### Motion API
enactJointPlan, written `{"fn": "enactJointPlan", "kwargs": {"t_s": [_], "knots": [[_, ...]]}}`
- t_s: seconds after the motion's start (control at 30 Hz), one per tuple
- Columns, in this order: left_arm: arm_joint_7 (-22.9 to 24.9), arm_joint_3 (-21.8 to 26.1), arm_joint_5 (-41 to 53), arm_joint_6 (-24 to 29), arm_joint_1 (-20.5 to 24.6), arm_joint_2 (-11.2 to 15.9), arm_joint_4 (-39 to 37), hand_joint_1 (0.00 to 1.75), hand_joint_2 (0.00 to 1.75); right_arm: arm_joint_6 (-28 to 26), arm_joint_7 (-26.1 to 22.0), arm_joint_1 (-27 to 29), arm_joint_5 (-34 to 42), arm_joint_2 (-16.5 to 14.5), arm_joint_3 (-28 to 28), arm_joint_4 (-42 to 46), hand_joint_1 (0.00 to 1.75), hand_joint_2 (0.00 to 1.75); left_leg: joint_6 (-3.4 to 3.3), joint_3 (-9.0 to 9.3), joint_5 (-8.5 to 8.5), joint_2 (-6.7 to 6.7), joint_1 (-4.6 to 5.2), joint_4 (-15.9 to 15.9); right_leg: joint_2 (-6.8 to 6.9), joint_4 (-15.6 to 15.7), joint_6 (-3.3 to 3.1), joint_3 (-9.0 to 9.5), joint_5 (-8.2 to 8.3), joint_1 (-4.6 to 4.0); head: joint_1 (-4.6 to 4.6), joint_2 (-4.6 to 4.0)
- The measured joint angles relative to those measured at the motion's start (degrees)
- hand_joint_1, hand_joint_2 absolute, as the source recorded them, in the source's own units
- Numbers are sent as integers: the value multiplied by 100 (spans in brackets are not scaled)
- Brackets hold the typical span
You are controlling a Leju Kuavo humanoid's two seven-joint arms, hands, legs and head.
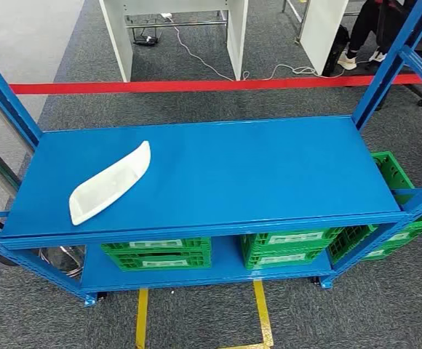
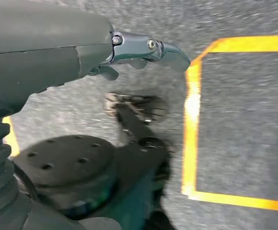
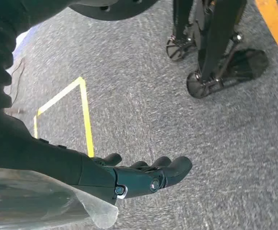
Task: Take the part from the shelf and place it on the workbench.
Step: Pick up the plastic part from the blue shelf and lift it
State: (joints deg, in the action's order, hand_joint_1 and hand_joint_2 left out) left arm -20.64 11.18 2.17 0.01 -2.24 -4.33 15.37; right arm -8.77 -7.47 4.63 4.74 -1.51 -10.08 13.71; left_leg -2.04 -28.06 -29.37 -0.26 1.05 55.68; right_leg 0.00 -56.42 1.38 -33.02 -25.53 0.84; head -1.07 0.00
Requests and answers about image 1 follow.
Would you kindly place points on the white curved plastic part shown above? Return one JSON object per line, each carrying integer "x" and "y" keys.
{"x": 105, "y": 188}

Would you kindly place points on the blue metal shelf rack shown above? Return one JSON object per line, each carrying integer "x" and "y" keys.
{"x": 233, "y": 168}

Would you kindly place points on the red barrier belt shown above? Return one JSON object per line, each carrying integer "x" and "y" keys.
{"x": 196, "y": 86}

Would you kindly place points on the black power adapter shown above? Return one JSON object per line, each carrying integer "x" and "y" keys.
{"x": 145, "y": 41}

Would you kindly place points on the black bag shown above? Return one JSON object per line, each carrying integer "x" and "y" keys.
{"x": 338, "y": 48}

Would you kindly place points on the chrome barrier stanchion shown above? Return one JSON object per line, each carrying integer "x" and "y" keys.
{"x": 65, "y": 262}

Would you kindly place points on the person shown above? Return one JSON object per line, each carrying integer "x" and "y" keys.
{"x": 364, "y": 24}

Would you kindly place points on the white desk with metal rail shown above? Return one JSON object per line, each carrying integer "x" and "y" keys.
{"x": 236, "y": 38}

